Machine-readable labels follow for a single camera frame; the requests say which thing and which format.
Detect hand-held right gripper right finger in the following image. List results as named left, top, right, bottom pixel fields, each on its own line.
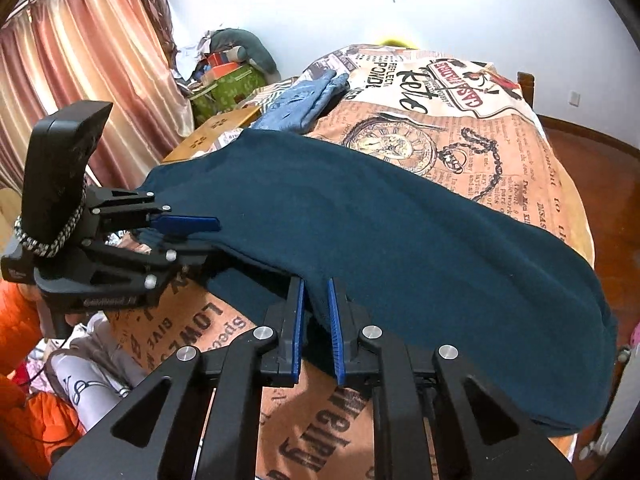
left=326, top=277, right=577, bottom=480

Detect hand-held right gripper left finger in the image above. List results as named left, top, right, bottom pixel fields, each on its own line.
left=47, top=276, right=306, bottom=480

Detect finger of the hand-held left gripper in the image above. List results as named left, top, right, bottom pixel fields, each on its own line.
left=90, top=187, right=222, bottom=237
left=75, top=240, right=213, bottom=306

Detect dark teal pants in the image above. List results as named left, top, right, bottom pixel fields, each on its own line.
left=135, top=127, right=618, bottom=436

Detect bamboo folding table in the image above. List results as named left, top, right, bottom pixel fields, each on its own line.
left=162, top=105, right=263, bottom=163

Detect striped pink curtain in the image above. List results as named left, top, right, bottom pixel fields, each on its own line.
left=0, top=0, right=196, bottom=196

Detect grey patterned cloth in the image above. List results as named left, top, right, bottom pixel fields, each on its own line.
left=47, top=320, right=151, bottom=431

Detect green storage bag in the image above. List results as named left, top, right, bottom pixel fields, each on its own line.
left=190, top=62, right=268, bottom=128

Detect blue jeans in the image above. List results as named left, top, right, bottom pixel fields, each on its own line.
left=250, top=69, right=351, bottom=136

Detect orange red box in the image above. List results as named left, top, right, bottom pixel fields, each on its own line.
left=205, top=52, right=251, bottom=83

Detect pile of clothes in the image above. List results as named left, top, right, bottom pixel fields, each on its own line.
left=172, top=35, right=241, bottom=86

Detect grey plush toy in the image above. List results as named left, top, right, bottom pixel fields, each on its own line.
left=212, top=27, right=278, bottom=76

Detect printed bed cover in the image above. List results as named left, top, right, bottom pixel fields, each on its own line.
left=105, top=42, right=596, bottom=480

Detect black white braided cord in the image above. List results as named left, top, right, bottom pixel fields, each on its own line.
left=14, top=195, right=86, bottom=260

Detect wooden bed post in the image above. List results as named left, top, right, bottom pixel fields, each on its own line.
left=517, top=71, right=536, bottom=111

